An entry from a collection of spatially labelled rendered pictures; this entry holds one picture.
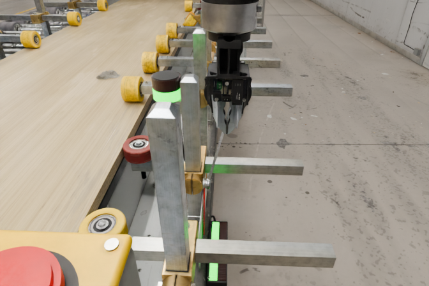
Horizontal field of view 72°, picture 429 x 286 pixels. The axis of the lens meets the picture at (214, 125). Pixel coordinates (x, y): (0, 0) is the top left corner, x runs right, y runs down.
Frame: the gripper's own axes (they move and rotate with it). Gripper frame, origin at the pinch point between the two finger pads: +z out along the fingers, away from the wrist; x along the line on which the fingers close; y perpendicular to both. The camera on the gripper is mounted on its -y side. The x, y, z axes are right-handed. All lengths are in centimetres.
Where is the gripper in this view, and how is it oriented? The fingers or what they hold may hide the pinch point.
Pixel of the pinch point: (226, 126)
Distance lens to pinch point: 61.6
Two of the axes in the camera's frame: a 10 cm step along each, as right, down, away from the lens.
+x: 10.0, 0.2, -0.4
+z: 0.0, 8.6, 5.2
